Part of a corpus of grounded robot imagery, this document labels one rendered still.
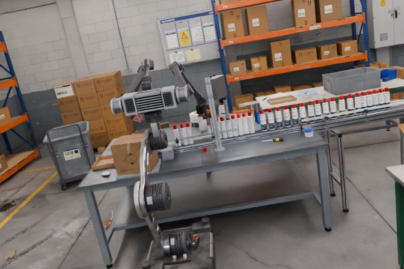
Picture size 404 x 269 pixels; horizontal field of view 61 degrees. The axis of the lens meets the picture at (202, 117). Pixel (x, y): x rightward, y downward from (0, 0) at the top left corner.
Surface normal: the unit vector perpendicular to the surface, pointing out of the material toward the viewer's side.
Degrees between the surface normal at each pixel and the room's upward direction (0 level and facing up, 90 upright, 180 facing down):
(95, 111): 90
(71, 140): 94
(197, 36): 92
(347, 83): 90
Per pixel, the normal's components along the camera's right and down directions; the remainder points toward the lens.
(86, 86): 0.07, 0.24
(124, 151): -0.16, 0.28
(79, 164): 0.30, 0.25
